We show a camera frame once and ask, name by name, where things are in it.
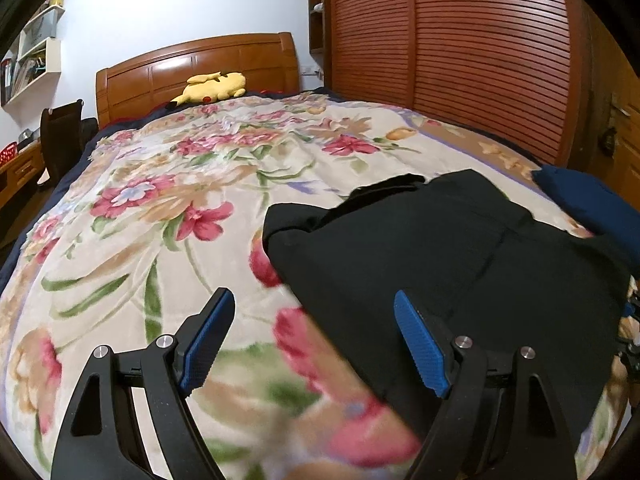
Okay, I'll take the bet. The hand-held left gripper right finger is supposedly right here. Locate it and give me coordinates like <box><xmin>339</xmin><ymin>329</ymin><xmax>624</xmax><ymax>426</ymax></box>
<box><xmin>394</xmin><ymin>289</ymin><xmax>585</xmax><ymax>480</ymax></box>

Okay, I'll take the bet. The wooden desk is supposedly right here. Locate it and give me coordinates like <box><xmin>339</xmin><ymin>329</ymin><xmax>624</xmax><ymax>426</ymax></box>
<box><xmin>0</xmin><ymin>140</ymin><xmax>48</xmax><ymax>211</ymax></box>

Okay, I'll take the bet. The floral blanket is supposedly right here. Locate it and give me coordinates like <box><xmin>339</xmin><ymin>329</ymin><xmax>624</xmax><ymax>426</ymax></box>
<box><xmin>0</xmin><ymin>92</ymin><xmax>636</xmax><ymax>480</ymax></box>

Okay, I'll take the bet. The blue pillow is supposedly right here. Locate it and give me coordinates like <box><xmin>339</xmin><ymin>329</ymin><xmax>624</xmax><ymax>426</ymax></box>
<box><xmin>531</xmin><ymin>165</ymin><xmax>635</xmax><ymax>237</ymax></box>

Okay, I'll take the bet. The wooden bed headboard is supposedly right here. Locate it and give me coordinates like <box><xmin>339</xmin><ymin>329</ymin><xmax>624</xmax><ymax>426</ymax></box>
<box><xmin>95</xmin><ymin>32</ymin><xmax>301</xmax><ymax>131</ymax></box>

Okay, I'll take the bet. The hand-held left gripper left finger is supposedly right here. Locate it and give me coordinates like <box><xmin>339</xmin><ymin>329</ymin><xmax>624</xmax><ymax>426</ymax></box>
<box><xmin>50</xmin><ymin>287</ymin><xmax>236</xmax><ymax>480</ymax></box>

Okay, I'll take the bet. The black coat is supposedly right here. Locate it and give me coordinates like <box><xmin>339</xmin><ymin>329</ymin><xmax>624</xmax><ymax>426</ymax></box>
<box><xmin>262</xmin><ymin>169</ymin><xmax>633</xmax><ymax>436</ymax></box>

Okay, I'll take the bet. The dark chair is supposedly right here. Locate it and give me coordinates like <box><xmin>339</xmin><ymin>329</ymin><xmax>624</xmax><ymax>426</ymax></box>
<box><xmin>39</xmin><ymin>99</ymin><xmax>98</xmax><ymax>188</ymax></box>

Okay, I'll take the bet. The yellow plush toy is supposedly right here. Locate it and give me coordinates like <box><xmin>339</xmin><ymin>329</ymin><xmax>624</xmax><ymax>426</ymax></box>
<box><xmin>167</xmin><ymin>71</ymin><xmax>247</xmax><ymax>108</ymax></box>

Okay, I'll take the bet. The white wall shelf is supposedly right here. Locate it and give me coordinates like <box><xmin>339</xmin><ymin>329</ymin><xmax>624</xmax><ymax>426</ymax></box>
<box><xmin>0</xmin><ymin>0</ymin><xmax>66</xmax><ymax>108</ymax></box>

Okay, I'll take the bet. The wooden louvered wardrobe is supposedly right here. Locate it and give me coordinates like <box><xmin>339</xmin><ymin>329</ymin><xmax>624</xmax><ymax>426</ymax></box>
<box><xmin>307</xmin><ymin>0</ymin><xmax>593</xmax><ymax>171</ymax></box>

